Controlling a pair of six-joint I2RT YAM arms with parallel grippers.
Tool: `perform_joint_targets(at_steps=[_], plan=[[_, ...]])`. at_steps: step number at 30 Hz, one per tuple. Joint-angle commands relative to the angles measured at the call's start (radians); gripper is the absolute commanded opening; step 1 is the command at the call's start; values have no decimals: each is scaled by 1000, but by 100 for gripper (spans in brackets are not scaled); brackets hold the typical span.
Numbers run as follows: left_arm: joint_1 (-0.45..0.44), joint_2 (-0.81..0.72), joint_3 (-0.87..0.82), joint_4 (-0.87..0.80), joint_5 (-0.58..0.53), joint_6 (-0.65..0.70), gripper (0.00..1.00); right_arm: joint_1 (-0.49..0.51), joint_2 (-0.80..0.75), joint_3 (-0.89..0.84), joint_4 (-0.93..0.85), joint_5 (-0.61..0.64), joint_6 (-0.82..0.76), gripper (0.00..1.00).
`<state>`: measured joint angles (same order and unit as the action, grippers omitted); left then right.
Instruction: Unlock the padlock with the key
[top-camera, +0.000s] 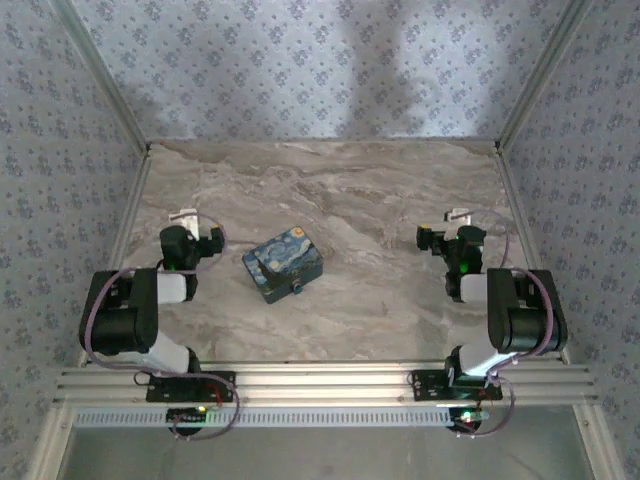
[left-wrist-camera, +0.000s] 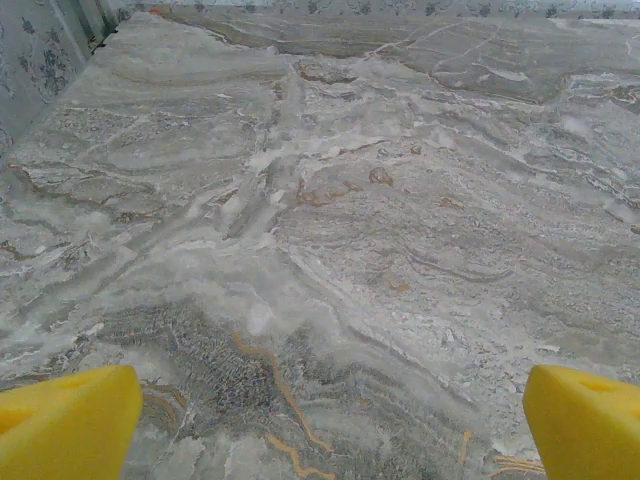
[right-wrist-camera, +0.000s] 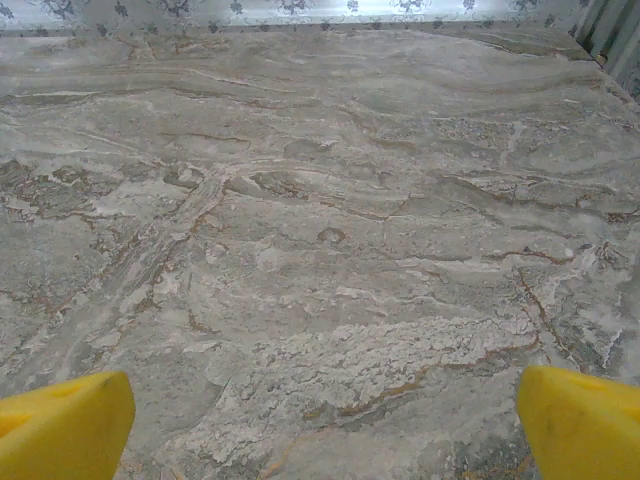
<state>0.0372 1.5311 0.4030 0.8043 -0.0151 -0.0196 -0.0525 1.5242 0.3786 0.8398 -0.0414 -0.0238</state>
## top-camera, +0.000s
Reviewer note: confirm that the starry night print box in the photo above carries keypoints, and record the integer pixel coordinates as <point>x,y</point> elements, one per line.
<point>282,262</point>

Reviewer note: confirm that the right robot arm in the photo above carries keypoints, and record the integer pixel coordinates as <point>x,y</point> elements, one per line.
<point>520,320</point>

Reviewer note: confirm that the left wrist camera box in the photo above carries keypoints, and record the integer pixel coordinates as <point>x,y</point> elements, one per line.
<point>183,219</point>

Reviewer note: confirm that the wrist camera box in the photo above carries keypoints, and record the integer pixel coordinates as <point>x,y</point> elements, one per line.
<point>183,219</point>
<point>456,215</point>

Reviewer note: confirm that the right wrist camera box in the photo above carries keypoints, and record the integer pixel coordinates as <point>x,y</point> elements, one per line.
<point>456,215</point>

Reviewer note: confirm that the aluminium table side rail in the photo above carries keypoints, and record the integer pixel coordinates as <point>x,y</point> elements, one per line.
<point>125,235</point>
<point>530,240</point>

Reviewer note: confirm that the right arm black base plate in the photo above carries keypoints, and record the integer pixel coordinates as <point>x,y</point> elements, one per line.
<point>430,384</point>

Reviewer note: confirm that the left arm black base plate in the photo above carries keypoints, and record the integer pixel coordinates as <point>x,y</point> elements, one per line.
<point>172,389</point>

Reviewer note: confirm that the aluminium mounting rail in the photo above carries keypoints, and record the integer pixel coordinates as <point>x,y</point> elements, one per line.
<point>320,382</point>

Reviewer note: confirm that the aluminium frame post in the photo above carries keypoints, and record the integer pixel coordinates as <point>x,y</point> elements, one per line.
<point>102,75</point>
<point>542,75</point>

